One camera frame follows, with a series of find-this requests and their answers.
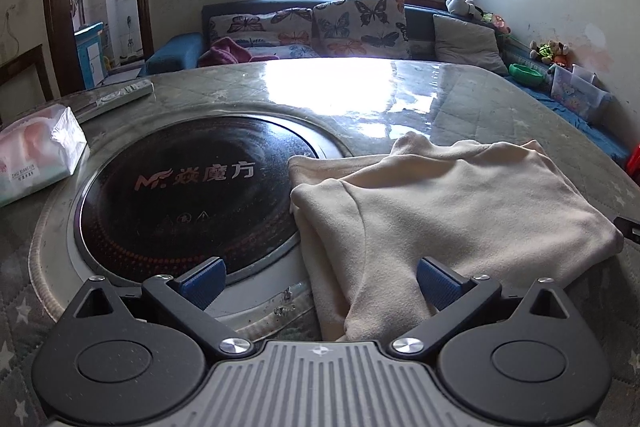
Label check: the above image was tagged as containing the cream long-sleeve shirt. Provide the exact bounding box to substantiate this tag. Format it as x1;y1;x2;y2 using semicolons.
287;131;625;343

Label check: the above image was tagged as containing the panda plush toy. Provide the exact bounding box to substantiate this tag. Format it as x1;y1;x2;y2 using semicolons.
445;0;483;18

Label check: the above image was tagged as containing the brown plush toy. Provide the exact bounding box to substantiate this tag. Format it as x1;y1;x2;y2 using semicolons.
529;39;573;68

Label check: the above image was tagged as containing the clear plastic storage box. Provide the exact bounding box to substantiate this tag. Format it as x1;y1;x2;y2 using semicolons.
550;64;612;122

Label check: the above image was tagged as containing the purple cloth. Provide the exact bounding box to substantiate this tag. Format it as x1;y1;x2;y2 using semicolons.
197;37;281;68

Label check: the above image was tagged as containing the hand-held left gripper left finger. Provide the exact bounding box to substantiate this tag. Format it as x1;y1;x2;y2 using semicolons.
74;256;253;356

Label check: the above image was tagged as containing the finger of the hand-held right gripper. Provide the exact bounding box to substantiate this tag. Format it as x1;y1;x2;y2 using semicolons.
613;215;640;244

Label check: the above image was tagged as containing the red plastic stool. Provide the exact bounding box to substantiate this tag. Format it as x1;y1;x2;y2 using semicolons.
625;139;640;185

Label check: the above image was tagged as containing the butterfly print cushion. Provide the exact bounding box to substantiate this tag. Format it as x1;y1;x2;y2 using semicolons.
311;0;411;60
207;7;316;60

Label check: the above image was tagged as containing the dark wooden chair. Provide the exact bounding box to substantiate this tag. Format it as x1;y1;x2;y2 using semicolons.
0;44;56;128

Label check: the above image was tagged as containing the green plastic basin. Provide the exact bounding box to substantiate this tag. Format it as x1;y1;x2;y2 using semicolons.
507;63;546;88

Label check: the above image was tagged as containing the colourful plush toy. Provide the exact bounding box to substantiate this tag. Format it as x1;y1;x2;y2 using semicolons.
482;12;511;35

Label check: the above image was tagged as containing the white remote control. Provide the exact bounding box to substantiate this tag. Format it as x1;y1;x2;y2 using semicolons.
75;79;155;124

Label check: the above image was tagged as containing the blue corner sofa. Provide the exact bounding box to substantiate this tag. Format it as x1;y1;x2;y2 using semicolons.
137;0;631;168

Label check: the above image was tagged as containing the dark wooden door frame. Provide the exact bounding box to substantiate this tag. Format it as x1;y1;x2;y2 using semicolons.
42;0;156;98

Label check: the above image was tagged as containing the round black induction hob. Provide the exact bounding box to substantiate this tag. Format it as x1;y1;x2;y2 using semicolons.
74;114;333;283

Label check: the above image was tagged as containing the blue sofa blanket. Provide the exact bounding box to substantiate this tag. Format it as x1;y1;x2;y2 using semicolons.
500;74;631;165

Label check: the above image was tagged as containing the grey pillow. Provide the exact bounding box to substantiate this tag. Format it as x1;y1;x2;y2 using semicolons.
432;13;510;76

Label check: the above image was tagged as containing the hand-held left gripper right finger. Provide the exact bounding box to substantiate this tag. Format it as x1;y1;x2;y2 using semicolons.
391;256;571;355

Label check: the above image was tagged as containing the blue cabinet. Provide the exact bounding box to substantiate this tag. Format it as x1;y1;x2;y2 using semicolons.
74;22;107;90

